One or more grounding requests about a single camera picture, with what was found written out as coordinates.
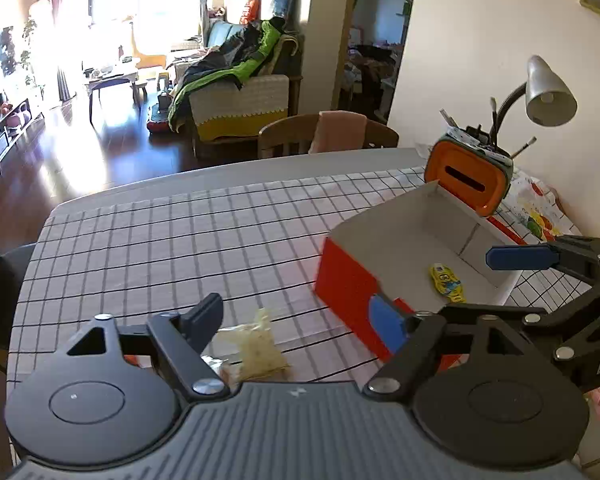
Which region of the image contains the yellow minion snack pack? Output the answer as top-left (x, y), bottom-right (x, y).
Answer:
top-left (429, 263), bottom-right (466, 304)

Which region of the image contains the pale clear snack bag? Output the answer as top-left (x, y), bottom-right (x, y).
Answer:
top-left (216, 308), bottom-right (289, 382)

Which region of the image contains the colourful printed cloth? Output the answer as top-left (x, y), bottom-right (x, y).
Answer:
top-left (503, 169), bottom-right (570, 242)

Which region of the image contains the red white cardboard box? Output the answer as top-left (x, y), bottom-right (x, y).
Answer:
top-left (314, 182), bottom-right (520, 361)

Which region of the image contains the checkered white tablecloth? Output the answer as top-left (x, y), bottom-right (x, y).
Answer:
top-left (4, 166), bottom-right (600, 461)

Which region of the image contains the grey desk lamp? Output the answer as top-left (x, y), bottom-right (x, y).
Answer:
top-left (490, 55), bottom-right (578, 145)

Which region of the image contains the wooden chair with pink cloth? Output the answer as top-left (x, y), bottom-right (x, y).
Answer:
top-left (258, 110), bottom-right (399, 158)

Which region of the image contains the armchair with white cover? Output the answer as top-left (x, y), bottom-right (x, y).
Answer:
top-left (189, 75), bottom-right (289, 144)

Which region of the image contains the green black jacket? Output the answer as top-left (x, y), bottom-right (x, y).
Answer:
top-left (168, 16), bottom-right (286, 132)

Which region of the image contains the dark coffee table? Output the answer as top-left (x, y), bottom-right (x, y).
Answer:
top-left (85, 68), bottom-right (148, 124)

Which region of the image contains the tv console cabinet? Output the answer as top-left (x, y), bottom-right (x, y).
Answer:
top-left (0, 99), bottom-right (44, 175)

